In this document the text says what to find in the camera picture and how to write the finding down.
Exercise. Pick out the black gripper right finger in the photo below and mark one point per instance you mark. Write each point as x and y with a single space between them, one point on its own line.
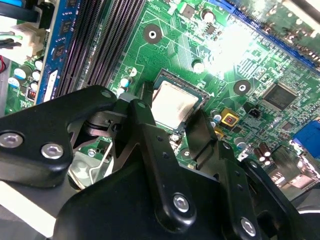
232 180

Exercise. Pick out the silver topped CPU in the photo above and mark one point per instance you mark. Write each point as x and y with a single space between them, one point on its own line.
172 102

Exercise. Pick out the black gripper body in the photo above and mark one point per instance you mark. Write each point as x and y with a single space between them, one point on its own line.
112 215

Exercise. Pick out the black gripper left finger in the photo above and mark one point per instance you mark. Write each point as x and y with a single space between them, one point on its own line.
32 130

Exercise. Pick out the metal socket cover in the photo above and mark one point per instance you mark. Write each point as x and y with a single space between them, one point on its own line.
80 167

